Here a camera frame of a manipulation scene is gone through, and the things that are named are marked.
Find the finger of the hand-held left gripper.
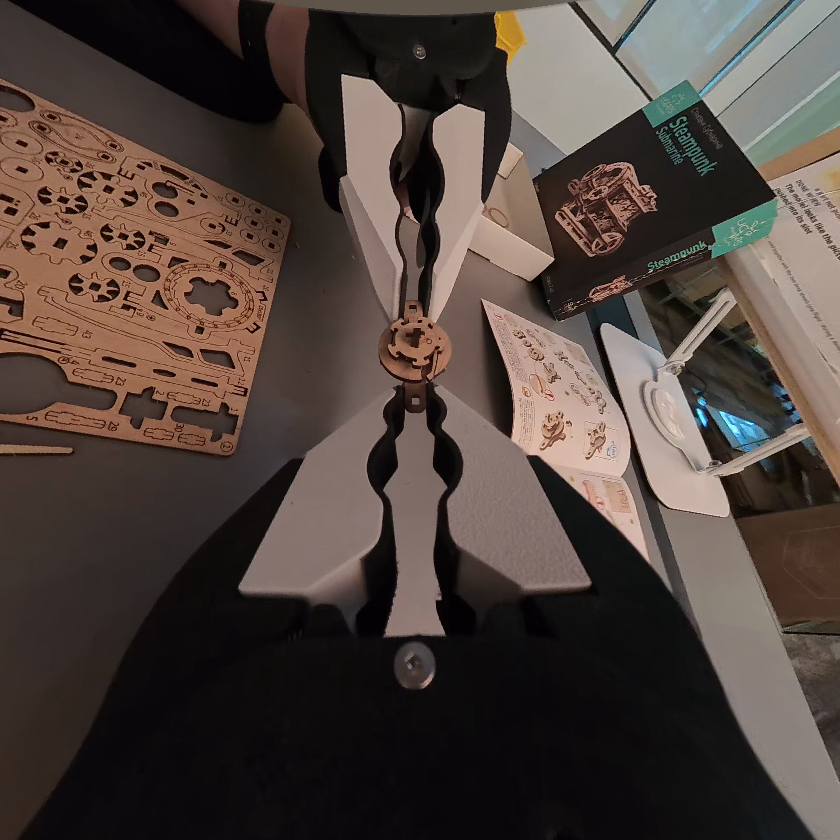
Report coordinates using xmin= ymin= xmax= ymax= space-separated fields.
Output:
xmin=420 ymin=105 xmax=492 ymax=317
xmin=339 ymin=72 xmax=422 ymax=317

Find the round wooden model assembly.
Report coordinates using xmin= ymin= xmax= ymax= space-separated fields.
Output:
xmin=378 ymin=300 xmax=453 ymax=414

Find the small white cardboard box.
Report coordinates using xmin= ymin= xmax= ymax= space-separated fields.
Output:
xmin=469 ymin=141 xmax=556 ymax=284

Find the black model kit box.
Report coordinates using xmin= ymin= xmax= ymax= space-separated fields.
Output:
xmin=532 ymin=80 xmax=780 ymax=322

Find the white folding stand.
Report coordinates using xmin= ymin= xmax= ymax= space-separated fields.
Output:
xmin=600 ymin=289 xmax=812 ymax=519

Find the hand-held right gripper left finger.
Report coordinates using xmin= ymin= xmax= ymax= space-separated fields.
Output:
xmin=238 ymin=386 xmax=406 ymax=634

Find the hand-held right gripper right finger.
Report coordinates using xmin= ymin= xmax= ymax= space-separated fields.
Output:
xmin=428 ymin=383 xmax=593 ymax=632

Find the printed white paper sheet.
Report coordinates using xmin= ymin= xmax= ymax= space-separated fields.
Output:
xmin=764 ymin=157 xmax=840 ymax=371

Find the illustrated instruction booklet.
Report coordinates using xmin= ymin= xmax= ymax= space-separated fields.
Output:
xmin=481 ymin=298 xmax=652 ymax=567

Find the person's left hand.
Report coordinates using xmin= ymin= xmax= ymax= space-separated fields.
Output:
xmin=262 ymin=8 xmax=311 ymax=107

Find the brown cardboard box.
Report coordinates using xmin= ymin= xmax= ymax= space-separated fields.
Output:
xmin=735 ymin=495 xmax=840 ymax=634

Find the yellow plastic item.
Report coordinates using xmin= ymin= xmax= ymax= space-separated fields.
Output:
xmin=493 ymin=10 xmax=530 ymax=67

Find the laser-cut wooden part sheet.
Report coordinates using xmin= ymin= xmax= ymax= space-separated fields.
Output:
xmin=0 ymin=79 xmax=293 ymax=458

